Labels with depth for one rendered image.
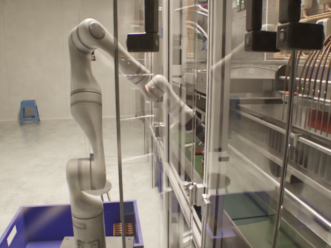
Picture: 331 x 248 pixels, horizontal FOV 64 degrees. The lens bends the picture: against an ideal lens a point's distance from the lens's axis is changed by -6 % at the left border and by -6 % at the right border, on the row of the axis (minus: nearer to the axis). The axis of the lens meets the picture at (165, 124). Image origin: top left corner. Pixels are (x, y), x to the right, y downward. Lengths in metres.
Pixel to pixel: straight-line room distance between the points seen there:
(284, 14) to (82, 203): 0.68
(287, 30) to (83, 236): 0.74
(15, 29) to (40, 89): 1.30
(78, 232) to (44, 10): 5.68
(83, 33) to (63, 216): 1.01
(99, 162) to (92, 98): 0.18
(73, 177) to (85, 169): 0.04
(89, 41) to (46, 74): 5.33
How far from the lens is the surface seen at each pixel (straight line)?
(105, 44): 0.90
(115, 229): 1.52
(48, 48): 6.18
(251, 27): 0.37
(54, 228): 1.63
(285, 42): 0.30
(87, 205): 0.81
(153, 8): 0.40
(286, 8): 0.30
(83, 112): 0.80
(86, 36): 0.87
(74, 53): 0.91
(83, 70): 0.87
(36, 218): 1.62
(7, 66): 6.44
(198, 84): 1.51
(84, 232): 0.85
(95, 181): 0.77
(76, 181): 0.78
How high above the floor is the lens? 1.14
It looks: 12 degrees down
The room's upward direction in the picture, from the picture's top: straight up
